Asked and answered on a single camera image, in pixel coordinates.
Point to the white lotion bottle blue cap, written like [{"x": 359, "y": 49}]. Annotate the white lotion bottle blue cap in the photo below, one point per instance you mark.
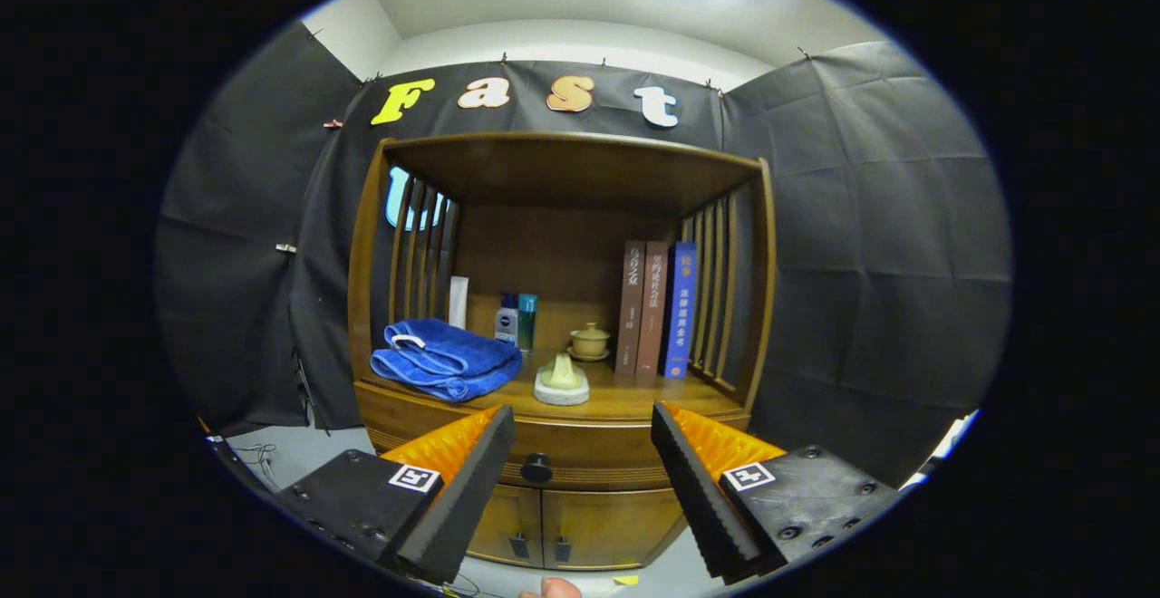
[{"x": 506, "y": 322}]

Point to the dark brown book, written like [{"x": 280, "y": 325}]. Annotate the dark brown book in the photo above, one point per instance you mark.
[{"x": 629, "y": 308}]

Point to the folded blue towel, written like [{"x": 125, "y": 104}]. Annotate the folded blue towel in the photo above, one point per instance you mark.
[{"x": 444, "y": 358}]

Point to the clear teal bottle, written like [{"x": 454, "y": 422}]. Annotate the clear teal bottle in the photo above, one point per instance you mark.
[{"x": 526, "y": 322}]

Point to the beige lidded teacup with saucer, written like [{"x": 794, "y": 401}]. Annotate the beige lidded teacup with saucer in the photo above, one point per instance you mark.
[{"x": 589, "y": 342}]

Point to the green scrub brush white base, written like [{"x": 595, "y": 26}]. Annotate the green scrub brush white base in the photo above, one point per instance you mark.
[{"x": 562, "y": 379}]

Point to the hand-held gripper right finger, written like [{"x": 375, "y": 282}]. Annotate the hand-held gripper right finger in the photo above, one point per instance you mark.
[{"x": 702, "y": 489}]

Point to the wooden cabinet door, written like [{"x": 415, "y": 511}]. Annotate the wooden cabinet door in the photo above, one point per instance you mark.
[
  {"x": 607, "y": 525},
  {"x": 507, "y": 525}
]

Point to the white paper object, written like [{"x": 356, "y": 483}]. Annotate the white paper object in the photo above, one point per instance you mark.
[{"x": 956, "y": 435}]

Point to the wooden countertop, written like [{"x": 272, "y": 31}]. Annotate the wooden countertop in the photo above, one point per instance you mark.
[{"x": 630, "y": 396}]

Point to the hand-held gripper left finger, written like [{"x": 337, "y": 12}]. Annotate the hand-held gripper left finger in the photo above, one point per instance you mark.
[{"x": 458, "y": 498}]

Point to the white tube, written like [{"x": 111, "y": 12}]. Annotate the white tube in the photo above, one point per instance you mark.
[{"x": 459, "y": 301}]

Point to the wooden cabinet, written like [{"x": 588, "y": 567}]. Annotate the wooden cabinet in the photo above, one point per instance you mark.
[{"x": 562, "y": 172}]

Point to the reddish brown book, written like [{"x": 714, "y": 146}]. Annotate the reddish brown book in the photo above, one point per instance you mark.
[{"x": 652, "y": 308}]

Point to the blue book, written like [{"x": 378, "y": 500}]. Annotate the blue book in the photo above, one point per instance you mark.
[{"x": 680, "y": 308}]

